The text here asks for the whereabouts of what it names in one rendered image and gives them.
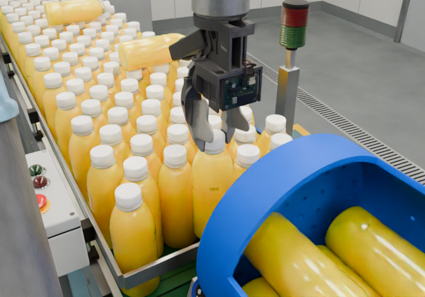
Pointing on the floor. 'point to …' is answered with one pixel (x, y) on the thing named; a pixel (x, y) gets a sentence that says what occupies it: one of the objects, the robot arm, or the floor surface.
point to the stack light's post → (287, 95)
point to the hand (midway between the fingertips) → (212, 137)
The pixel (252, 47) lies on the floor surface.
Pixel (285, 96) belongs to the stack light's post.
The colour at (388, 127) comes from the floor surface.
